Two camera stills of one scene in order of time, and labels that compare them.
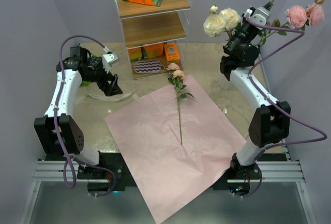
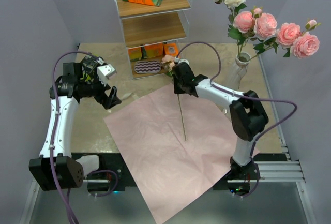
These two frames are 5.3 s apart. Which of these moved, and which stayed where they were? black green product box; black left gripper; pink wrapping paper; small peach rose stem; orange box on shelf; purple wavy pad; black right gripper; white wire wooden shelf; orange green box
Moved: black left gripper; small peach rose stem; black right gripper
Stayed: black green product box; pink wrapping paper; white wire wooden shelf; orange green box; purple wavy pad; orange box on shelf
